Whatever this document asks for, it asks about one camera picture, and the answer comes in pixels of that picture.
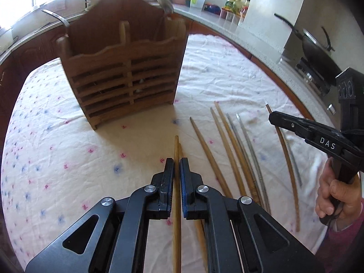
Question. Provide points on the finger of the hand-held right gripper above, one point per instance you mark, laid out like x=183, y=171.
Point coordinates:
x=310, y=133

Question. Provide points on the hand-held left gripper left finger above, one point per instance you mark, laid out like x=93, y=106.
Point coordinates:
x=170, y=188

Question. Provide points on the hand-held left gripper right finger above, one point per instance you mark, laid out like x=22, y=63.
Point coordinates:
x=183, y=188

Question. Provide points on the wooden chopstick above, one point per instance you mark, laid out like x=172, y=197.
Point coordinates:
x=210, y=159
x=177, y=233
x=252, y=186
x=290, y=170
x=224, y=145

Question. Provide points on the wooden utensil holder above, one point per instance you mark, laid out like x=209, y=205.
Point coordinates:
x=113, y=91

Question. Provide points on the person's right forearm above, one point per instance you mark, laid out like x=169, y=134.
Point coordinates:
x=351, y=223

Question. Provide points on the person's right hand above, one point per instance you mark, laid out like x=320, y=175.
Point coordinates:
x=341, y=196

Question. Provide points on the gas stove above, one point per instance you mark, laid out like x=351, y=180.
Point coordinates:
x=312, y=76

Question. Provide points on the black wok with lid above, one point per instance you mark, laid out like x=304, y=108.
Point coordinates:
x=315, y=48

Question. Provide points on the white floral tablecloth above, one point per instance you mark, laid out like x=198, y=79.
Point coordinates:
x=85, y=162

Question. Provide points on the clear spice jar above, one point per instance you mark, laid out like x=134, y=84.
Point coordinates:
x=237, y=18
x=229, y=16

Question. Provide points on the red capped sauce bottle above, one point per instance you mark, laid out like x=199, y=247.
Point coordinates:
x=245, y=7

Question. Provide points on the yellow cooking oil bottle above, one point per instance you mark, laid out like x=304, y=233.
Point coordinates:
x=232, y=4

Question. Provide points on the dark blue red bag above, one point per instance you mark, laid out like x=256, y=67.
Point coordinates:
x=212, y=7

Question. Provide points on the white container green lid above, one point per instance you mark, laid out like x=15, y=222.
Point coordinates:
x=197, y=0

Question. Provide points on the large metal spoon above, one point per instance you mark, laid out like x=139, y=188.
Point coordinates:
x=165, y=3

